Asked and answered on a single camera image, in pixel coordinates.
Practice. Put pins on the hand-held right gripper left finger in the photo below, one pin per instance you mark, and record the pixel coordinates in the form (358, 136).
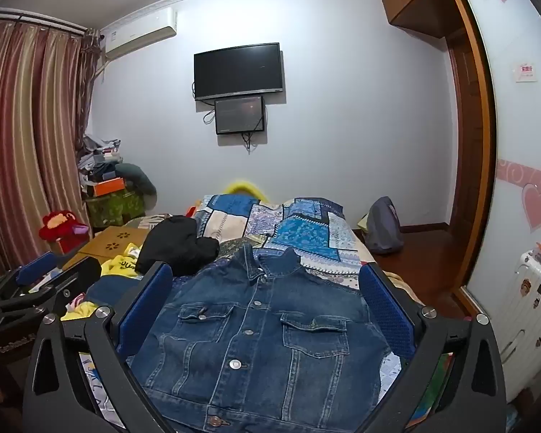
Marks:
(145, 300)

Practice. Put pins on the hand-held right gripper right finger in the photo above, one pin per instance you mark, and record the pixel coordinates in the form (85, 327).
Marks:
(384, 306)

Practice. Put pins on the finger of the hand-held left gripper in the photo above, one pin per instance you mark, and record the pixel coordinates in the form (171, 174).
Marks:
(74, 277)
(38, 267)

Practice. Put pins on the blue denim jacket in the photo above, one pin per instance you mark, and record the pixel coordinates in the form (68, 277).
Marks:
(261, 338)

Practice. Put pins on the navy blue garment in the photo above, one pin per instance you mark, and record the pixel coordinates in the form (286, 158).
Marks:
(112, 289)

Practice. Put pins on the yellow printed garment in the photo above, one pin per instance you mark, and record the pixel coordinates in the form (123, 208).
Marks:
(121, 265)

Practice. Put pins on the red plush toy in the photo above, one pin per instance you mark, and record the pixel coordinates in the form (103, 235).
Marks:
(58, 228)

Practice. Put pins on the cardboard box with cutouts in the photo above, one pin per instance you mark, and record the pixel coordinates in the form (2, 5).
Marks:
(112, 238)

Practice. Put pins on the black garment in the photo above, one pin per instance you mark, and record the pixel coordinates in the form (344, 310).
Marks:
(176, 243)

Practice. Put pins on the grey backpack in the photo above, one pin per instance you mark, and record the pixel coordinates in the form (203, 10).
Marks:
(384, 228)

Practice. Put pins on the pale yellow bag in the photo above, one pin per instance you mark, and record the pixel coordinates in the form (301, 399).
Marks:
(362, 224)

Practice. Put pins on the beige cartoon fleece blanket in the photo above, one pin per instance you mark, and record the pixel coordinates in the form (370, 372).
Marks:
(433, 388)

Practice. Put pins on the orange box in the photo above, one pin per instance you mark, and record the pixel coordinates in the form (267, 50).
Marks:
(109, 187)

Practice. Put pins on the grey cushion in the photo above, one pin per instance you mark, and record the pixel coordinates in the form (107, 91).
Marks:
(139, 180)

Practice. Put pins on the blue patchwork quilt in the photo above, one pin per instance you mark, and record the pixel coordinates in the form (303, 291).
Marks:
(293, 228)

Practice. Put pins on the pile of papers and clutter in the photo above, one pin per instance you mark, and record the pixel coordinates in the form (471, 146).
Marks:
(97, 158)

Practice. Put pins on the striped red-brown curtain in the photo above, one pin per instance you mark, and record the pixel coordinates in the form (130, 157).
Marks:
(22, 121)

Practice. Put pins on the wooden door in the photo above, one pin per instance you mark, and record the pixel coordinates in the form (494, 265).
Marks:
(465, 135)

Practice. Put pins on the white sliding door with hearts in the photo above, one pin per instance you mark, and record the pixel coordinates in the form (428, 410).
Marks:
(518, 153)

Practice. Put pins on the white air conditioner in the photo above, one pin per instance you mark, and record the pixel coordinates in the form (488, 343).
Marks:
(137, 31)

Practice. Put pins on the white door sticker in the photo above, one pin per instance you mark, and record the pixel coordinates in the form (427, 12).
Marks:
(525, 72)

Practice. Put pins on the small black wall monitor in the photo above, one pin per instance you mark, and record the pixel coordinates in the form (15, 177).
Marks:
(240, 115)

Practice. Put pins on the black wall television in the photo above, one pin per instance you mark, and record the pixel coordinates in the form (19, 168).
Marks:
(238, 71)

